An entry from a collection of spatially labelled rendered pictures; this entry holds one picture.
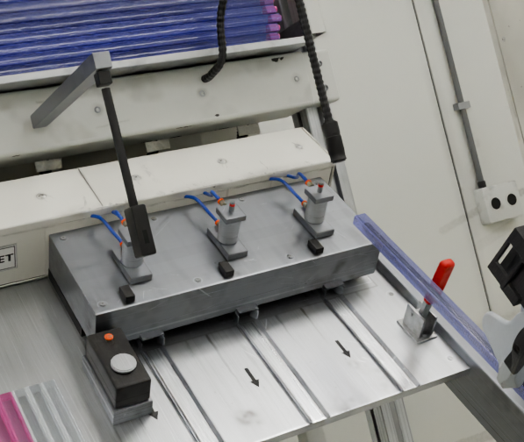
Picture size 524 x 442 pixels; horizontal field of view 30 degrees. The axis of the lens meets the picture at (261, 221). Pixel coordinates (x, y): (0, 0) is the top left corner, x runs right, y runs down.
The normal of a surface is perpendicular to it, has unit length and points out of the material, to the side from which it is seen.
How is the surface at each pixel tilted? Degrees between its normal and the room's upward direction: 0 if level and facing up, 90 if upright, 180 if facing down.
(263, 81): 90
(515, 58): 90
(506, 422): 90
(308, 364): 44
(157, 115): 90
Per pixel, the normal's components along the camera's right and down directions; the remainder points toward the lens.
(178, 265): 0.13, -0.80
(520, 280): -0.87, 0.20
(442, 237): 0.44, -0.13
